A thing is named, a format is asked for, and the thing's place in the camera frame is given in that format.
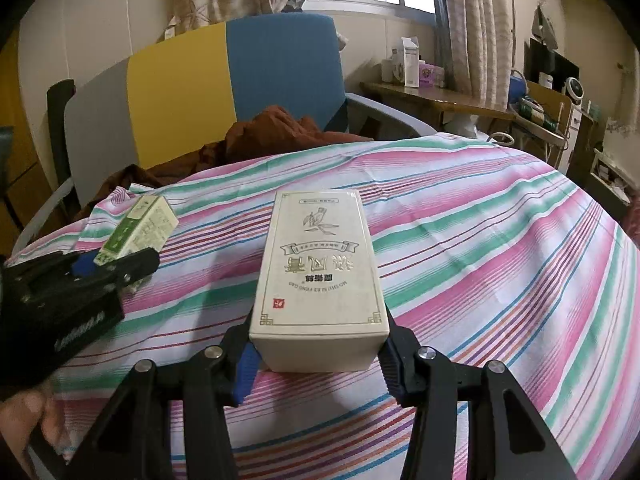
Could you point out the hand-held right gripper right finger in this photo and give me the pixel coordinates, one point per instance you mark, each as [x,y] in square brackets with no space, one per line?
[395,365]

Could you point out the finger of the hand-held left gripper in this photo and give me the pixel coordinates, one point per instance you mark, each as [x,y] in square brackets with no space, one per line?
[137,262]
[85,266]

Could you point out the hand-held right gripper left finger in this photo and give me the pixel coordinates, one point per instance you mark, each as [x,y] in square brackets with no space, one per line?
[245,370]

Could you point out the small green box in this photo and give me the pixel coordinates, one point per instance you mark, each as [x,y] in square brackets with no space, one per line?
[140,225]

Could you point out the cream printed box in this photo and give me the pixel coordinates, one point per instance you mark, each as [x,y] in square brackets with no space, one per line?
[317,270]

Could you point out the person's left hand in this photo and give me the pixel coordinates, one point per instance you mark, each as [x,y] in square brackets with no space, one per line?
[25,410]

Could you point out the wooden wardrobe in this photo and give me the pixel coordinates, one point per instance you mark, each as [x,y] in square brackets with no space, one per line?
[25,160]

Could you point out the striped bedsheet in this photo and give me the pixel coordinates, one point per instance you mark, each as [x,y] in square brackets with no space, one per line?
[475,260]

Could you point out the dark rolled mat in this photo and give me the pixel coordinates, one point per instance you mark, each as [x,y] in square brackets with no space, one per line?
[60,135]

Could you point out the grey yellow blue headboard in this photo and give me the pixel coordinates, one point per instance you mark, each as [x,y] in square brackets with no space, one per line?
[175,90]

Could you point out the brown blanket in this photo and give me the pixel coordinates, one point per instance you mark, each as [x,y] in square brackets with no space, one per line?
[270,135]

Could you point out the wooden desk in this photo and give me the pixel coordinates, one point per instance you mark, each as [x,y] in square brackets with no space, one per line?
[440,100]

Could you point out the pink tissue box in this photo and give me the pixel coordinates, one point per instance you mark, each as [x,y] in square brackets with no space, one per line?
[431,76]

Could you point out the tall white carton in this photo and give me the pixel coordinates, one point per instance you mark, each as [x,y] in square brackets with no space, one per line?
[406,62]

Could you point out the cardboard box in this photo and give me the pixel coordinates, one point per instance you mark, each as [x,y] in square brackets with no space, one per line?
[547,97]

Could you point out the small white fan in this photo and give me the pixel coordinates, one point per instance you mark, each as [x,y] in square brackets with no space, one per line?
[575,89]

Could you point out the black monitor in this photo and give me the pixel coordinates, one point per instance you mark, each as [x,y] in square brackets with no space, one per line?
[555,67]

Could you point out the grey bed frame rail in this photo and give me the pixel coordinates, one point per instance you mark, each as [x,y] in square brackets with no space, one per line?
[390,115]
[45,215]

